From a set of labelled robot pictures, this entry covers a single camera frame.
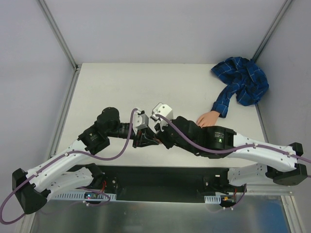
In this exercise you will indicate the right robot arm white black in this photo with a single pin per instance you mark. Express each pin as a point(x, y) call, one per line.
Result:
point(272, 163)

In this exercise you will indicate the blue plaid shirt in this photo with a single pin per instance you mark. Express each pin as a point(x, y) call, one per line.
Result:
point(243, 78)

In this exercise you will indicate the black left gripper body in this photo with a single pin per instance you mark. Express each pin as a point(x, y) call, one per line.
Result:
point(139, 138)

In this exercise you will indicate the aluminium frame post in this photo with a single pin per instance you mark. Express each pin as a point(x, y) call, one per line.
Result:
point(286, 5)
point(57, 33)

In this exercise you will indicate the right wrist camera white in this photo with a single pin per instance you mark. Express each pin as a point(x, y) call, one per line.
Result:
point(163, 110)

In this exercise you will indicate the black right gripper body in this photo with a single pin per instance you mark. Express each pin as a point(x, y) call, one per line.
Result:
point(164, 135)

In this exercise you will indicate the aluminium rail right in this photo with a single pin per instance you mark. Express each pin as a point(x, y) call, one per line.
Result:
point(269, 190)

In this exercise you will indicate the white cable duct left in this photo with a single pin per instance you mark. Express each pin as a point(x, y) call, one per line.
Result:
point(84, 195)

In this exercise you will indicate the right aluminium frame post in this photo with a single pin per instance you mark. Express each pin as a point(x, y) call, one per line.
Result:
point(286, 5)

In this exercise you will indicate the white cable duct right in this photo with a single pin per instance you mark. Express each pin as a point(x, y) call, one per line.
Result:
point(213, 199)

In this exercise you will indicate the white cable duct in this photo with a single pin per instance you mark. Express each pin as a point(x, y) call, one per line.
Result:
point(84, 195)
point(213, 199)

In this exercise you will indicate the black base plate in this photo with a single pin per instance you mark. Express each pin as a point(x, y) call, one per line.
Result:
point(165, 184)

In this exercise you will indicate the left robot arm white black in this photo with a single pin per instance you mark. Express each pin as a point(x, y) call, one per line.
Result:
point(34, 187)

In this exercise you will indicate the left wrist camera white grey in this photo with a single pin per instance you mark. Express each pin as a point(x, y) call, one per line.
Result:
point(140, 120)

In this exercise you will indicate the mannequin hand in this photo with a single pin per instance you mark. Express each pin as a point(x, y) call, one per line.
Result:
point(208, 119)

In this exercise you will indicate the left aluminium frame post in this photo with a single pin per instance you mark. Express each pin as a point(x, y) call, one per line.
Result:
point(57, 33)

